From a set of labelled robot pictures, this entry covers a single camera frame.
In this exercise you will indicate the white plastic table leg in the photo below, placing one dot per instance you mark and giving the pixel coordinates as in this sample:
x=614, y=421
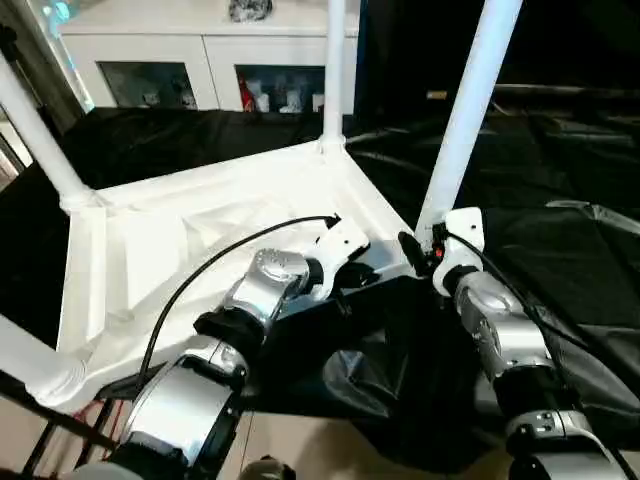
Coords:
x=470, y=110
x=35, y=360
x=333, y=70
x=40, y=140

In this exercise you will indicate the white plastic table top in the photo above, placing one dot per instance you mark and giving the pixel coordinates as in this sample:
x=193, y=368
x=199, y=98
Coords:
x=160, y=250

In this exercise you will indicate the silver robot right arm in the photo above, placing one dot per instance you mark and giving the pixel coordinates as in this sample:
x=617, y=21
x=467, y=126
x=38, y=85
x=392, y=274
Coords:
x=510, y=340

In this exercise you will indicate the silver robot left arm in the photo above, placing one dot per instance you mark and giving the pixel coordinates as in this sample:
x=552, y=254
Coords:
x=240, y=330

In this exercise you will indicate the black mat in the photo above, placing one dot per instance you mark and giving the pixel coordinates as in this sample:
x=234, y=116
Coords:
x=540, y=230

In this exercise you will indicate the small yellow label tag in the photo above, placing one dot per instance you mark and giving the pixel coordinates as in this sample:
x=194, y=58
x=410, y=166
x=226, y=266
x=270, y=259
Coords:
x=437, y=96

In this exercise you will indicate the dark grey bar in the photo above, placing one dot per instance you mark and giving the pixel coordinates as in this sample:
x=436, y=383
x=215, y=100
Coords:
x=560, y=94

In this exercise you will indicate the black robot left foot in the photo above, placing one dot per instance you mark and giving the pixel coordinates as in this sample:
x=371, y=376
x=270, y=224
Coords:
x=266, y=470

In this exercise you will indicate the white glass-door cabinet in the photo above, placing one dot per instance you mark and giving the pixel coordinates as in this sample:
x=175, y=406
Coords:
x=200, y=55

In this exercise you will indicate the shiny silver ornament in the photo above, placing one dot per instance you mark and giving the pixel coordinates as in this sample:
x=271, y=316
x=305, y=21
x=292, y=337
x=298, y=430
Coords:
x=250, y=10

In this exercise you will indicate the grey metal rack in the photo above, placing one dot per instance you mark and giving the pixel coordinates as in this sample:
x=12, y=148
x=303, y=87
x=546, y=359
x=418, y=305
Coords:
x=35, y=60

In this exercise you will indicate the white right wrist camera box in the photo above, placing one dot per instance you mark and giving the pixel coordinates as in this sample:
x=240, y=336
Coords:
x=460, y=240

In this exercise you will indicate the black folding table frame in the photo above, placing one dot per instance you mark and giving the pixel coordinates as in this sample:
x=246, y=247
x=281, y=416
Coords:
x=50, y=430

